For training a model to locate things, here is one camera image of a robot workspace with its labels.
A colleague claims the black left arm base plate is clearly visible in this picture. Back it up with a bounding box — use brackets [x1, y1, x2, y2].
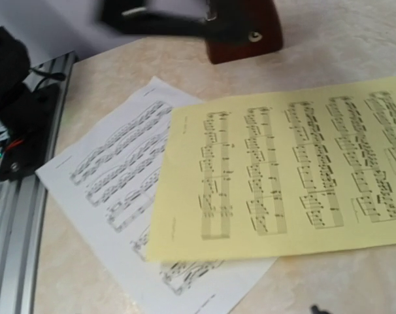
[0, 82, 61, 181]

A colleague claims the brown wooden metronome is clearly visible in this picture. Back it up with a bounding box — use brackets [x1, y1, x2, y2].
[206, 1, 284, 64]

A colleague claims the aluminium front rail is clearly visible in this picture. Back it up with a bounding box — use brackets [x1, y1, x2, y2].
[0, 51, 78, 313]

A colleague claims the white sheet music page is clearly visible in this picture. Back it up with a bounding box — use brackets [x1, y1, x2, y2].
[37, 78, 274, 313]

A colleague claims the yellow sheet music page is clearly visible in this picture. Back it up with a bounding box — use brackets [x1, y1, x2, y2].
[146, 77, 396, 262]

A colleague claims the white perforated music stand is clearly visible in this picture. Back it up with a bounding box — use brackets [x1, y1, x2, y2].
[310, 305, 331, 314]

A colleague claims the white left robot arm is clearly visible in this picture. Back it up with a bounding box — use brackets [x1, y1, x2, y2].
[0, 1, 251, 133]

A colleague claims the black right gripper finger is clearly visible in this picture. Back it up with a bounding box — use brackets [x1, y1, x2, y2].
[125, 0, 251, 42]

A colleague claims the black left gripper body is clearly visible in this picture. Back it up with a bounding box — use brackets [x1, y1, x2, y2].
[95, 0, 159, 35]

